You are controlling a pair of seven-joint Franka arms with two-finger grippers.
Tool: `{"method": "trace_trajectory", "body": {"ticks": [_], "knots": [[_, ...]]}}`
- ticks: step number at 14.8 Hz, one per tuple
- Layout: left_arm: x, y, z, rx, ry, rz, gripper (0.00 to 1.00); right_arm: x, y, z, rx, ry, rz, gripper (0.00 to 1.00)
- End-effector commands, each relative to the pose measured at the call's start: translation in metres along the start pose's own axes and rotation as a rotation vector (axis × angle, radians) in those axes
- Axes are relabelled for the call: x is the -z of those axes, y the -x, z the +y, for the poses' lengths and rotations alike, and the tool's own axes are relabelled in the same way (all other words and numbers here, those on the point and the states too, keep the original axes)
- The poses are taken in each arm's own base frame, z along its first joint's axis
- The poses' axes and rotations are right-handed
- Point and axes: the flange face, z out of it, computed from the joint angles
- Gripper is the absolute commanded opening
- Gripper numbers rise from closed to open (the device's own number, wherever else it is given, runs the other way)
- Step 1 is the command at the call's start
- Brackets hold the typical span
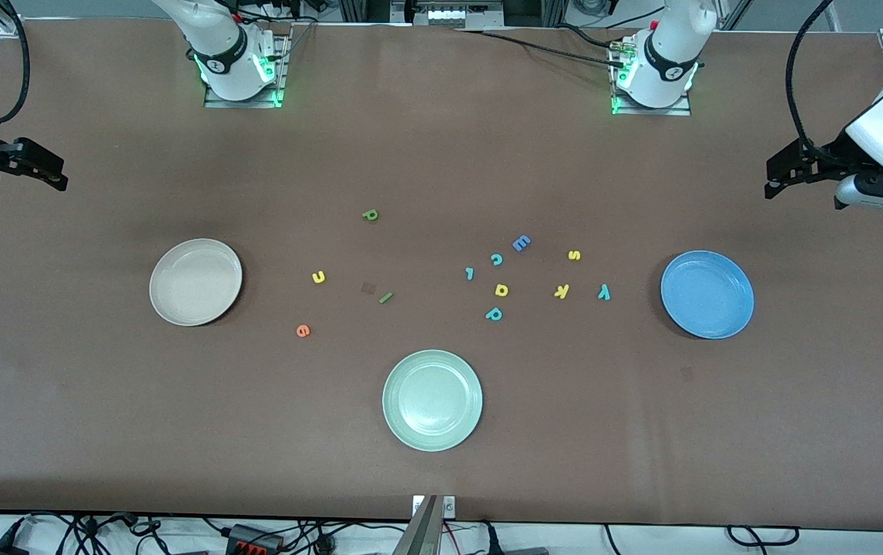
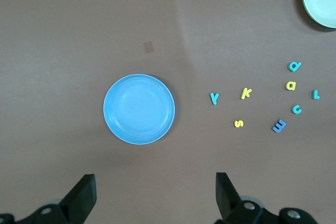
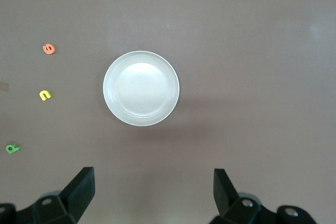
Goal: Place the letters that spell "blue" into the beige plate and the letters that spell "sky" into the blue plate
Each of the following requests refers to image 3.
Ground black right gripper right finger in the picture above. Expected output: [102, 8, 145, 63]
[209, 168, 316, 224]

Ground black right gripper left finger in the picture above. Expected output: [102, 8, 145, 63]
[0, 166, 96, 224]

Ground green foam letter p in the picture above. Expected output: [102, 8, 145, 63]
[5, 144, 22, 155]

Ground yellow foam letter u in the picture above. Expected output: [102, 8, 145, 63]
[38, 90, 53, 101]

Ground beige brown plate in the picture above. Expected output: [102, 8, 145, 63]
[102, 50, 181, 127]

